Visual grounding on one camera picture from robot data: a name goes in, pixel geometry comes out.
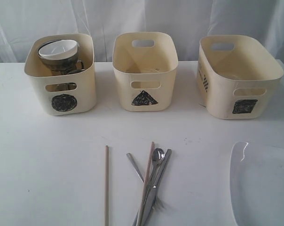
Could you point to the wooden chopstick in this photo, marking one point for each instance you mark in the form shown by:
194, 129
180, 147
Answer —
140, 211
106, 194

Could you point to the steel mug with handle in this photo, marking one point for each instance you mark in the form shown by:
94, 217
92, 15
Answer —
77, 68

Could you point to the stainless steel bowl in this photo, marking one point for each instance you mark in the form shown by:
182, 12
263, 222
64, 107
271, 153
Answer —
59, 65

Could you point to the white ceramic bowl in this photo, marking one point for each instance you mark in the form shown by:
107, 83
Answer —
59, 50

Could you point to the steel spoon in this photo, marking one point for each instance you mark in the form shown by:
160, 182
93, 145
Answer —
157, 158

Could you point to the cream bin with triangle mark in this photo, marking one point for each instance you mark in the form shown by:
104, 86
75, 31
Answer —
145, 66

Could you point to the cream bin with circle mark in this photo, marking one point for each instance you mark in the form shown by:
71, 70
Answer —
79, 100

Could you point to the steel table knife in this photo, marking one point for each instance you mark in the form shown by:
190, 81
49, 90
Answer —
153, 192

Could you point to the steel fork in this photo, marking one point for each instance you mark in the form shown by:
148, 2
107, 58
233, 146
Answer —
158, 203

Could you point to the cream bin with square mark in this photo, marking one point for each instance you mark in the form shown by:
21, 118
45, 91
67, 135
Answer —
236, 76

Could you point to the large white plate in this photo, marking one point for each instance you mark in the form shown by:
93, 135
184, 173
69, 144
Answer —
256, 184

